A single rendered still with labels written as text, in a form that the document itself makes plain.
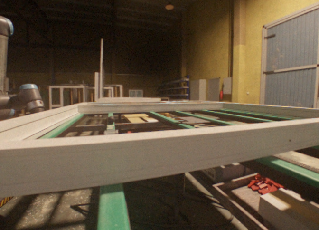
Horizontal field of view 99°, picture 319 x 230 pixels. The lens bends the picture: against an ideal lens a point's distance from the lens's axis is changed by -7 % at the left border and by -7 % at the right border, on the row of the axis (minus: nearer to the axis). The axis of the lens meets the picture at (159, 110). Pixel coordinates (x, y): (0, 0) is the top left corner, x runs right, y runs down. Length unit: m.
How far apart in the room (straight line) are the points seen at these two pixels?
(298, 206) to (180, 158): 0.43
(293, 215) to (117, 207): 0.47
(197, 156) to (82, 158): 0.20
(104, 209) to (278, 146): 0.39
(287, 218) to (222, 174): 0.29
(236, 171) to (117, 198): 0.65
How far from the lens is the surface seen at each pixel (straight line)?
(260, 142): 0.40
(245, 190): 0.79
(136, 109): 1.27
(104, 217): 0.21
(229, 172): 0.77
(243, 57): 8.44
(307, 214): 0.60
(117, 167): 0.26
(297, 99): 6.94
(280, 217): 0.59
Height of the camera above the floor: 1.00
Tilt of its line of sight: 6 degrees down
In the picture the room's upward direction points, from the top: straight up
